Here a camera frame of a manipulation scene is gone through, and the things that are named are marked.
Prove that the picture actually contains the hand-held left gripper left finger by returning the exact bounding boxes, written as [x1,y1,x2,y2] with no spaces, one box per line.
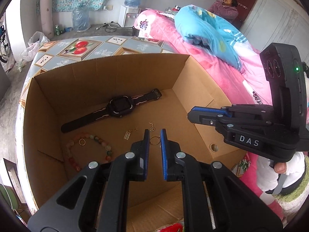
[28,129,150,232]

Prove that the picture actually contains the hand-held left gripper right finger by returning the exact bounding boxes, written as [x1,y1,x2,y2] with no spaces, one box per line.
[161,129,283,232]

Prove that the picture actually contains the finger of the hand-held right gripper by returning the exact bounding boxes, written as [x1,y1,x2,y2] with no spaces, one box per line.
[188,112,275,132]
[190,104,276,117]

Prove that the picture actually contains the gold abacus charm with chain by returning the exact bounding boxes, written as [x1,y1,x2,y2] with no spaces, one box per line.
[124,126,140,141]

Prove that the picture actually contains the colourful bead bracelet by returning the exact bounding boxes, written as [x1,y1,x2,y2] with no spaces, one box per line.
[66,132,114,172]

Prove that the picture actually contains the black pink smartwatch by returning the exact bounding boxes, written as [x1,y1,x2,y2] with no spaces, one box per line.
[61,89,163,133]

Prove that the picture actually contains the brown cardboard box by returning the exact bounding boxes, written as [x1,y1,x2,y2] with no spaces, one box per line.
[23,53,248,230]

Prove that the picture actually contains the person's right hand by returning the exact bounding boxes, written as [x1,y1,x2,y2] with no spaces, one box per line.
[274,161,289,174]

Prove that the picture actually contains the pink floral bed blanket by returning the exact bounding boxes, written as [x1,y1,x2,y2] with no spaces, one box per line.
[133,8,274,107]

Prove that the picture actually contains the green shaggy rug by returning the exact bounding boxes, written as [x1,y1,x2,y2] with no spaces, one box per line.
[278,155,309,206]

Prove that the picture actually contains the pink fleece garment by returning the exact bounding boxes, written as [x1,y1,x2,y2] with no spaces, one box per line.
[238,155,284,220]

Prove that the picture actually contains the blue printed quilt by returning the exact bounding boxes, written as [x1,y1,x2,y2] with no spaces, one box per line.
[174,4,254,73]

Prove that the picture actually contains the white wardrobe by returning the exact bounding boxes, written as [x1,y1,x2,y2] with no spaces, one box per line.
[241,0,309,63]

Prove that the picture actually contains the brown door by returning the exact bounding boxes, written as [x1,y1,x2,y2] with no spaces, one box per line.
[227,0,261,29]

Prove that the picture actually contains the white water dispenser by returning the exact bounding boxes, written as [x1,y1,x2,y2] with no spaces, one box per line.
[119,5,142,28]

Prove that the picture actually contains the dark wooden furniture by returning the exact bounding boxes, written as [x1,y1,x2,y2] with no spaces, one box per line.
[2,158,33,223]

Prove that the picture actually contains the green chair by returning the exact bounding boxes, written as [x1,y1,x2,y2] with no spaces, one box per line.
[0,184,18,214]

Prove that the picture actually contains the empty clear water jug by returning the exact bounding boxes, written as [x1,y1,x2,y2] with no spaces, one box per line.
[72,3,92,32]

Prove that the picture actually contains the white plastic bag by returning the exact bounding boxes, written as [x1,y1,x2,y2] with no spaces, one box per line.
[19,31,50,62]

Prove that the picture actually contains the white paper roll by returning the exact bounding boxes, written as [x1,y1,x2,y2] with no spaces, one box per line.
[39,0,55,39]

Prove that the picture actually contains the floor cables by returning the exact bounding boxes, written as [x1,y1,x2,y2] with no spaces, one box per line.
[96,22,122,33]

